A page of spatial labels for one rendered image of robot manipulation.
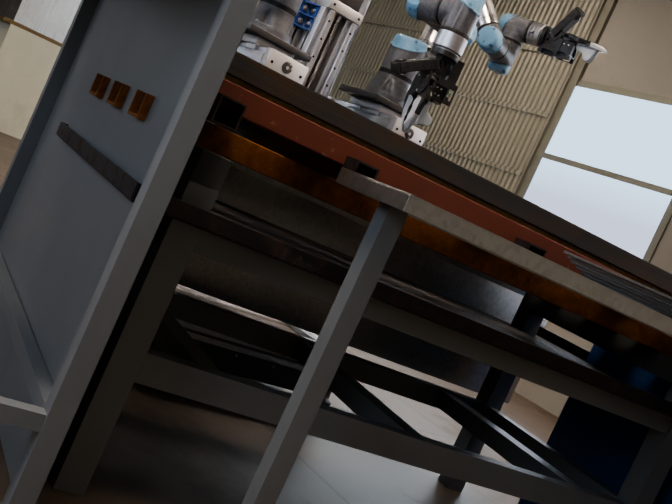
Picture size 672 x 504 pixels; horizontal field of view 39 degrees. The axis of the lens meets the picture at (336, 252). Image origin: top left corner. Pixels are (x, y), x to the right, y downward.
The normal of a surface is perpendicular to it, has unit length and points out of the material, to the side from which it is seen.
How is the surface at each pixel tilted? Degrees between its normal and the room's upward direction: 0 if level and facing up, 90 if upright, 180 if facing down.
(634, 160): 90
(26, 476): 90
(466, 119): 90
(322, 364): 90
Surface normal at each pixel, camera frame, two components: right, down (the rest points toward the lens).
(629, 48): -0.74, -0.30
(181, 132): 0.41, 0.25
